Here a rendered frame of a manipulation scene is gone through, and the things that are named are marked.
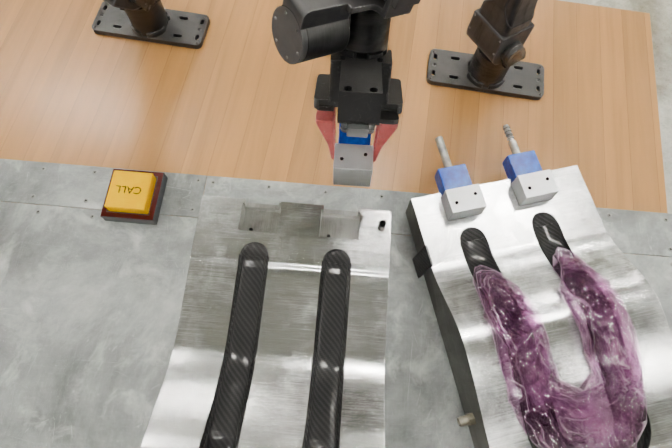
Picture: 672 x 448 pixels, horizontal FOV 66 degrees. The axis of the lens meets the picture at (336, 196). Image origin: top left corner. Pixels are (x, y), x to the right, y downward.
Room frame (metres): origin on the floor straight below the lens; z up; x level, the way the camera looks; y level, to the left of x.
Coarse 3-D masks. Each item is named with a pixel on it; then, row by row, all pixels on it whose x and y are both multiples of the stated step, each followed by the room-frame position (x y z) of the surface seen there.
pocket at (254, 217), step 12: (252, 204) 0.26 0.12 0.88; (264, 204) 0.26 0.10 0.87; (240, 216) 0.24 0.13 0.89; (252, 216) 0.25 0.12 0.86; (264, 216) 0.25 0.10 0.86; (276, 216) 0.25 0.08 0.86; (240, 228) 0.23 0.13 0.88; (252, 228) 0.23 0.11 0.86; (264, 228) 0.23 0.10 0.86; (276, 228) 0.23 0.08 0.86
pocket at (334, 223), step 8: (328, 216) 0.25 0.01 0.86; (336, 216) 0.25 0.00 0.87; (344, 216) 0.25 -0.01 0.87; (352, 216) 0.25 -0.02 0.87; (320, 224) 0.24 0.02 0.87; (328, 224) 0.24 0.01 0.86; (336, 224) 0.24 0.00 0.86; (344, 224) 0.24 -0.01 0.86; (352, 224) 0.24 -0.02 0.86; (320, 232) 0.23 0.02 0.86; (328, 232) 0.23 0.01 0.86; (336, 232) 0.23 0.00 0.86; (344, 232) 0.23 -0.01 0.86; (352, 232) 0.23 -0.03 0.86
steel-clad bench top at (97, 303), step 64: (0, 192) 0.29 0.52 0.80; (64, 192) 0.30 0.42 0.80; (192, 192) 0.31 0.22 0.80; (256, 192) 0.31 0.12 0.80; (320, 192) 0.32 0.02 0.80; (384, 192) 0.32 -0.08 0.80; (0, 256) 0.19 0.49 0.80; (64, 256) 0.19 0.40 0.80; (128, 256) 0.20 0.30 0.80; (640, 256) 0.24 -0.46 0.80; (0, 320) 0.10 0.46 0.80; (64, 320) 0.10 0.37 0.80; (128, 320) 0.11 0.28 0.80; (0, 384) 0.02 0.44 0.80; (64, 384) 0.02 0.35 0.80; (128, 384) 0.02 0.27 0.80; (448, 384) 0.04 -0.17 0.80
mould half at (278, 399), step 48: (240, 240) 0.20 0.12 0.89; (288, 240) 0.21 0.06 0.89; (336, 240) 0.21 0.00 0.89; (384, 240) 0.21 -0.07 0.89; (192, 288) 0.14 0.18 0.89; (288, 288) 0.14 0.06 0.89; (384, 288) 0.15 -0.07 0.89; (192, 336) 0.08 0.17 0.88; (288, 336) 0.09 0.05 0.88; (384, 336) 0.09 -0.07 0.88; (192, 384) 0.02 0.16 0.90; (288, 384) 0.03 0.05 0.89; (384, 384) 0.03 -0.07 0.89; (192, 432) -0.03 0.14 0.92; (288, 432) -0.02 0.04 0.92; (384, 432) -0.02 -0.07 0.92
